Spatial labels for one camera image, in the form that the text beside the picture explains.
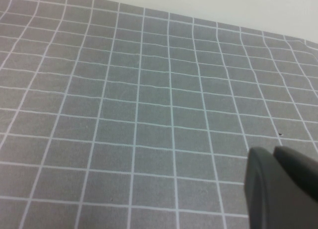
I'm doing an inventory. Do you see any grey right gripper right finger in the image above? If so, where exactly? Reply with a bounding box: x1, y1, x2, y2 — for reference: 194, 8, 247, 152
260, 145, 318, 229

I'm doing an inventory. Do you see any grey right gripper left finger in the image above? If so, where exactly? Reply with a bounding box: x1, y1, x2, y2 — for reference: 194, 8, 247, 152
244, 146, 273, 229

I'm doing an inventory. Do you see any grey white-grid tablecloth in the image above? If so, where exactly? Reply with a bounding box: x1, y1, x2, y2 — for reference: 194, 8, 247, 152
0, 0, 318, 229

